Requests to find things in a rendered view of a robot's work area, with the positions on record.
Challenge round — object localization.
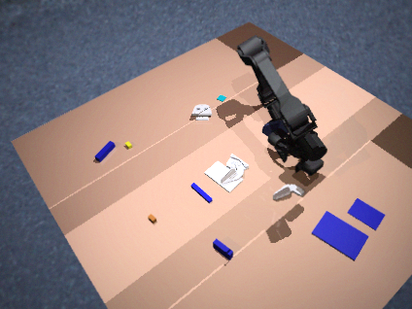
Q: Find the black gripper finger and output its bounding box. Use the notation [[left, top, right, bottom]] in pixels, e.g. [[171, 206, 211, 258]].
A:
[[274, 146, 289, 163], [294, 161, 302, 173]]

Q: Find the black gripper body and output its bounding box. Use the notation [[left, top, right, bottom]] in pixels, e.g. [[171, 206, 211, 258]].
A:
[[267, 128, 325, 176]]

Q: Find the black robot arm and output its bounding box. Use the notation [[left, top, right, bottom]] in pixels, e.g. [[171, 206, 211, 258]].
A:
[[237, 35, 327, 161]]

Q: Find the small brown block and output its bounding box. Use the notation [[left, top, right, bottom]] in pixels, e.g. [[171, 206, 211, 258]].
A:
[[148, 214, 156, 223]]

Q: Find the small yellow block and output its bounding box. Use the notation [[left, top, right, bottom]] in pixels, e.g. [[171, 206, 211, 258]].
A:
[[124, 141, 132, 149]]

